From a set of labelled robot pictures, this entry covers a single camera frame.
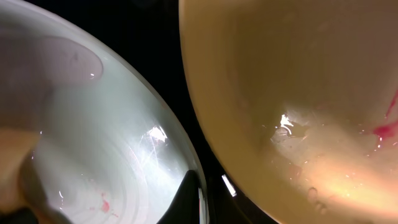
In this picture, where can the black round tray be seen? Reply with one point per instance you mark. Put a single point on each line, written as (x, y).
(161, 46)

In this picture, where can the yellow plate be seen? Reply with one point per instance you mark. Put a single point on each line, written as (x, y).
(298, 102)

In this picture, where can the light blue plate front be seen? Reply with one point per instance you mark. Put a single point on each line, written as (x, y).
(52, 168)

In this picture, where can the green yellow sponge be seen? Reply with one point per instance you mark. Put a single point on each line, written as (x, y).
(32, 68)

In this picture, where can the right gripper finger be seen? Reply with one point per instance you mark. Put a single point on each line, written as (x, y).
(184, 208)

